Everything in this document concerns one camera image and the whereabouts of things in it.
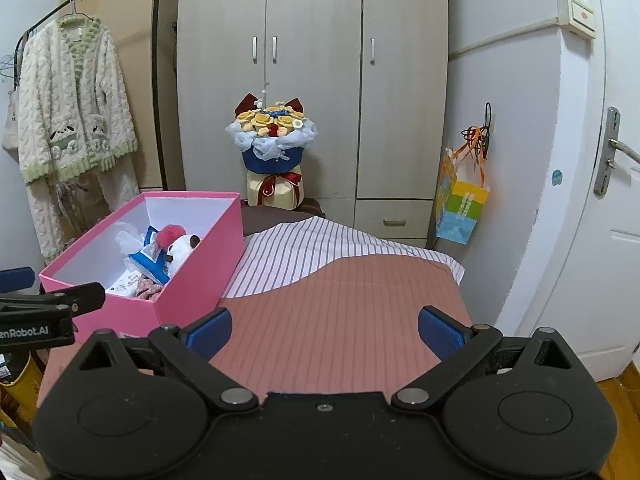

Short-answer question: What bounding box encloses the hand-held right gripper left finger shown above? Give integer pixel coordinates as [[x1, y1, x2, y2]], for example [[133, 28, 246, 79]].
[[67, 307, 262, 413]]

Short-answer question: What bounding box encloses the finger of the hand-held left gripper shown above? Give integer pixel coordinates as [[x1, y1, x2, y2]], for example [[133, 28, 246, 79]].
[[0, 267, 41, 293], [0, 282, 107, 317]]

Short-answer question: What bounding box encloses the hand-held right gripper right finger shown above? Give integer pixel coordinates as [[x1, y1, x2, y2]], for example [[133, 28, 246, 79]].
[[391, 305, 583, 411]]

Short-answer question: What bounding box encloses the white pack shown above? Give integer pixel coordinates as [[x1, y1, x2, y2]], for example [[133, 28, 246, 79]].
[[106, 269, 143, 298]]

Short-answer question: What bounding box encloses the pink cardboard box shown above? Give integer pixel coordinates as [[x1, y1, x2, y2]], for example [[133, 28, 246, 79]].
[[39, 191, 246, 338]]

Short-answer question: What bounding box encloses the pink floral cloth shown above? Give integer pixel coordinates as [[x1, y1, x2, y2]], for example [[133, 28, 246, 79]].
[[135, 280, 166, 302]]

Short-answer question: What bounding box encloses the blue wet wipes pack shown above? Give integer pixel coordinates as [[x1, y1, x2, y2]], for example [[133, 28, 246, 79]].
[[125, 225, 173, 285]]

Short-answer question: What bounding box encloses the white fluffy plush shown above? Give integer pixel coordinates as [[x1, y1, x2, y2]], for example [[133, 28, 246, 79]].
[[115, 221, 151, 256]]

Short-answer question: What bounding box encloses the panda plush toy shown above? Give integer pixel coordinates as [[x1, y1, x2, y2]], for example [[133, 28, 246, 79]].
[[162, 234, 203, 278]]

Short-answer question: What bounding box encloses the strawberry plush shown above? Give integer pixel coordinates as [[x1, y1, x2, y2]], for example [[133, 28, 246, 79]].
[[156, 225, 188, 250]]

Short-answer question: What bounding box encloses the colourful paper gift bag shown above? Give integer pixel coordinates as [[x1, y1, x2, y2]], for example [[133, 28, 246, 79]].
[[434, 141, 491, 246]]

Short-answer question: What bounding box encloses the white tote bag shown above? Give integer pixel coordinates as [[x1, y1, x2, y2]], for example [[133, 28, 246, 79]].
[[1, 87, 21, 163]]

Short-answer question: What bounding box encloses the cream knitted cardigan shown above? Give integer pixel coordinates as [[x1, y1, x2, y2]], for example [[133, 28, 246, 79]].
[[17, 16, 140, 266]]

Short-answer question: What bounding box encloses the white door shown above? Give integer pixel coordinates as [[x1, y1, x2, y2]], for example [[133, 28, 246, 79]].
[[495, 0, 640, 381]]

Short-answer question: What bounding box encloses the yellow flower bouquet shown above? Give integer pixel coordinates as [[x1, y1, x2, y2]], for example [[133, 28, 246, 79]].
[[225, 92, 319, 173]]

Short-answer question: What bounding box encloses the black metal clothes rack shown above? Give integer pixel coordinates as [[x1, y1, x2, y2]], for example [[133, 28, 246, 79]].
[[15, 0, 171, 191]]

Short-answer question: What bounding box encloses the light wooden board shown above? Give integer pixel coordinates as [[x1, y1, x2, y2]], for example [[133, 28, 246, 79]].
[[60, 0, 183, 193]]

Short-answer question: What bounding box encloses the beige wooden wardrobe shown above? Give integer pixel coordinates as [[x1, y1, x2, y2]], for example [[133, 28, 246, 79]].
[[176, 0, 449, 251]]

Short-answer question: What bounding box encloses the black wall hook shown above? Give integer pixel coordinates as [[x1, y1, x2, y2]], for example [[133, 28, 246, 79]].
[[482, 102, 496, 161]]

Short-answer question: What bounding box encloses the metal door handle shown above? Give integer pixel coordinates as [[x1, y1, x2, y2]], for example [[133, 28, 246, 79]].
[[593, 106, 640, 197]]

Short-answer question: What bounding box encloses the beige wall box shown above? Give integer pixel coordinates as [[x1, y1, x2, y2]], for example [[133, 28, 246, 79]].
[[556, 0, 598, 38]]

